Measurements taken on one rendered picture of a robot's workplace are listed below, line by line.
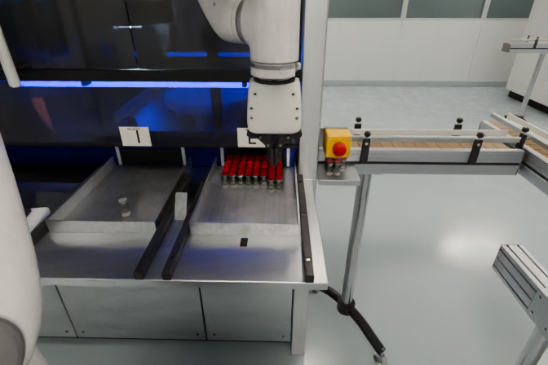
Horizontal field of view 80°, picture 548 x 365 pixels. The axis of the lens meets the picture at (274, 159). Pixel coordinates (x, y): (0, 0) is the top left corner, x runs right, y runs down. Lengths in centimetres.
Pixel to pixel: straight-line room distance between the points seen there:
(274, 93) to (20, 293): 45
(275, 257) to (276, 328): 78
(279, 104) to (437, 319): 152
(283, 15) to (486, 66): 603
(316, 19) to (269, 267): 59
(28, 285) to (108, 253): 59
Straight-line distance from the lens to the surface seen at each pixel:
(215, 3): 58
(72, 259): 85
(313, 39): 87
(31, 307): 25
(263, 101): 58
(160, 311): 150
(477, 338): 191
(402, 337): 178
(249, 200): 90
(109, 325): 165
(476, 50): 633
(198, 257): 75
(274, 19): 54
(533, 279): 143
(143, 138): 102
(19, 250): 24
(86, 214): 98
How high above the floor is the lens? 139
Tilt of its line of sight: 27 degrees down
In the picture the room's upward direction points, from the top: straight up
